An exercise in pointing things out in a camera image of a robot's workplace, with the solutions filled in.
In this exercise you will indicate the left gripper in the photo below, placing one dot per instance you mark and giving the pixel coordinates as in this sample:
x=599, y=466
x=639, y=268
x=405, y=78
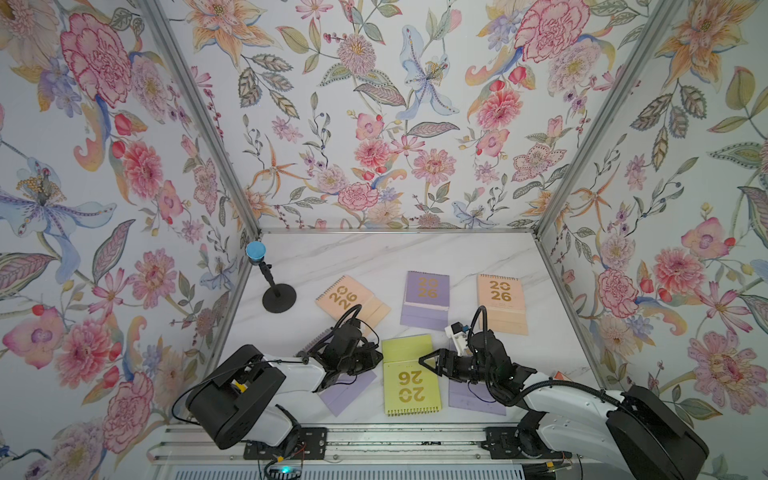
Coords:
x=371, y=354

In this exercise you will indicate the blue microphone on stand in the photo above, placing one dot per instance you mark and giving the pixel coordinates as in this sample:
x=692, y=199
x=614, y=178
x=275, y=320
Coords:
x=279, y=297

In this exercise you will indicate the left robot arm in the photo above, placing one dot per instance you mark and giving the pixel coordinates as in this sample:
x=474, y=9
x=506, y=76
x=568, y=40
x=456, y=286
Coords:
x=239, y=400

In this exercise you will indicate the aluminium mounting rail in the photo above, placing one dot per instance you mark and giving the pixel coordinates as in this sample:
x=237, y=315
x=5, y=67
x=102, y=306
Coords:
x=345, y=444

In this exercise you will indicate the peach calendar left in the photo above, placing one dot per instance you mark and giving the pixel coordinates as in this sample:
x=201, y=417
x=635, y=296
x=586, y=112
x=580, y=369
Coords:
x=347, y=292

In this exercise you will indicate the yellow-green calendar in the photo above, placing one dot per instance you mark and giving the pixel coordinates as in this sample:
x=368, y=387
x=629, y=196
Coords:
x=409, y=388

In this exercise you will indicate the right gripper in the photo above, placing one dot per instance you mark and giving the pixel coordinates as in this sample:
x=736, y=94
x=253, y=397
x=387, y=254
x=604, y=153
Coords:
x=444, y=356

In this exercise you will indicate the peach calendar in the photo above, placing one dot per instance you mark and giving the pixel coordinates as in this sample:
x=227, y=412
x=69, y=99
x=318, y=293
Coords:
x=504, y=300
x=347, y=292

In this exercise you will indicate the peach calendar right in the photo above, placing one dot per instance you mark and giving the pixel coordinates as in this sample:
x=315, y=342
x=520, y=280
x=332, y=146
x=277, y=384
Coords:
x=504, y=300

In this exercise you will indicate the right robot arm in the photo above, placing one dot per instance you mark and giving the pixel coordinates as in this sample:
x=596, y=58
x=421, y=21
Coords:
x=630, y=430

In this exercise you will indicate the purple calendar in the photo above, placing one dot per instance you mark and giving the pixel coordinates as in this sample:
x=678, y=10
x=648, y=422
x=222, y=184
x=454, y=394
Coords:
x=426, y=301
x=473, y=397
x=337, y=391

